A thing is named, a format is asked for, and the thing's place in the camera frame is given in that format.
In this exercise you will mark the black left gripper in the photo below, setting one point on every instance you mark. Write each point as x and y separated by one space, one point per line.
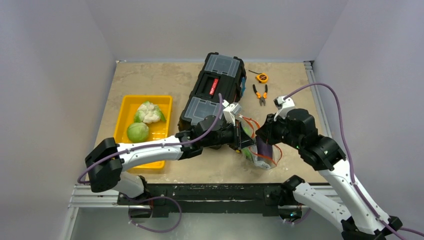
240 139

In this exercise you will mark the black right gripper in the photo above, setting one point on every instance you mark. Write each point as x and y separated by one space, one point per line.
265 134

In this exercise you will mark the purple eggplant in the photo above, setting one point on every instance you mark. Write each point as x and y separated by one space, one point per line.
264 149

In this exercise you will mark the clear zip top bag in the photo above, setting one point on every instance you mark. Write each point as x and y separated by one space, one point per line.
250 126

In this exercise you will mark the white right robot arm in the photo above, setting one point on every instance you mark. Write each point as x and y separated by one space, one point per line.
357 217

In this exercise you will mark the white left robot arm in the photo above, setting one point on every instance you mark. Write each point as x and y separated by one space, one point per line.
108 164

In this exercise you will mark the yellow tape measure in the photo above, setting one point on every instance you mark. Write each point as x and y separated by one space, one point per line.
260 77

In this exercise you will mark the black plastic toolbox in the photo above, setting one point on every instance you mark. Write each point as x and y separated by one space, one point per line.
221 78

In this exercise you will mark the white cauliflower with leaves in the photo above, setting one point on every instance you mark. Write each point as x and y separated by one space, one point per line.
148 113

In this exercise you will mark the pale green cabbage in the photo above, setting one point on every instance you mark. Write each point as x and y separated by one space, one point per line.
138 132

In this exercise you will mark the yellow plastic tray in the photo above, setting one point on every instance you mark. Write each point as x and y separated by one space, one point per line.
129 106

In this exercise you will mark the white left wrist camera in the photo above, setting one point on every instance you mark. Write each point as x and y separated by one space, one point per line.
231 111

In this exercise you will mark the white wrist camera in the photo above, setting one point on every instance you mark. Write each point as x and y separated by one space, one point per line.
283 106
231 111

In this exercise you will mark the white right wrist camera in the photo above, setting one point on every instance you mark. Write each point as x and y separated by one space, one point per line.
283 106

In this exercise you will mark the orange handled pliers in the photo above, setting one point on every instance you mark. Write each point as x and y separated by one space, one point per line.
261 96

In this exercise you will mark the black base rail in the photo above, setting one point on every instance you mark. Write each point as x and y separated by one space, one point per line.
267 199

